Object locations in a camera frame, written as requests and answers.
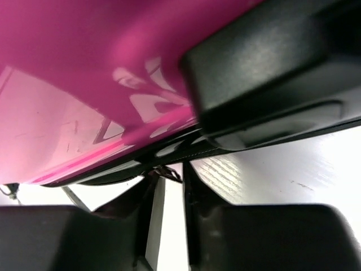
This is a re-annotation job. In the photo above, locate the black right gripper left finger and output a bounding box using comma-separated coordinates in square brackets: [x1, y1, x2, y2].
[1, 172, 165, 270]

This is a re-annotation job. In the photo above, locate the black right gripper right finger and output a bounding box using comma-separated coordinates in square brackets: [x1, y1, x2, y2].
[183, 162, 360, 270]

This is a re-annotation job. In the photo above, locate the pink hard-shell suitcase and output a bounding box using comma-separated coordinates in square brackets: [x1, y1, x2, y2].
[0, 0, 361, 189]

